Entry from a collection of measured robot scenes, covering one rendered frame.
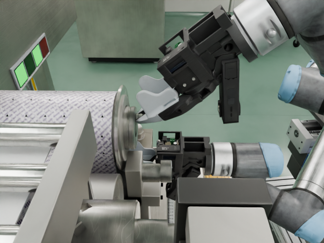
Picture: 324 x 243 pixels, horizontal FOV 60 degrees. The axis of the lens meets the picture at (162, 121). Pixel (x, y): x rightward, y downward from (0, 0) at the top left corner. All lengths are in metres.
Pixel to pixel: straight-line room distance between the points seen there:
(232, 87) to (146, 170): 0.21
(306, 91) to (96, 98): 0.63
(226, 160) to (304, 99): 0.39
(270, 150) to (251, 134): 1.86
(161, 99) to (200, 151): 0.22
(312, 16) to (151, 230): 0.30
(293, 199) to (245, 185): 0.54
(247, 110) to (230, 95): 2.33
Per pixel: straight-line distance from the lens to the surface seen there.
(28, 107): 0.48
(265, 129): 2.58
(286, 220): 0.69
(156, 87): 0.47
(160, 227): 0.25
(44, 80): 1.45
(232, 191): 0.16
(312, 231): 0.69
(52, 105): 0.47
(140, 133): 0.78
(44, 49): 1.01
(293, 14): 0.39
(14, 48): 0.86
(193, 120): 2.53
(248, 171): 0.63
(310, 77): 0.92
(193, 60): 0.38
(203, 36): 0.41
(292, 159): 1.51
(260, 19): 0.38
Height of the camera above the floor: 1.56
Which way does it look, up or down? 39 degrees down
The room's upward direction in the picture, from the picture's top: straight up
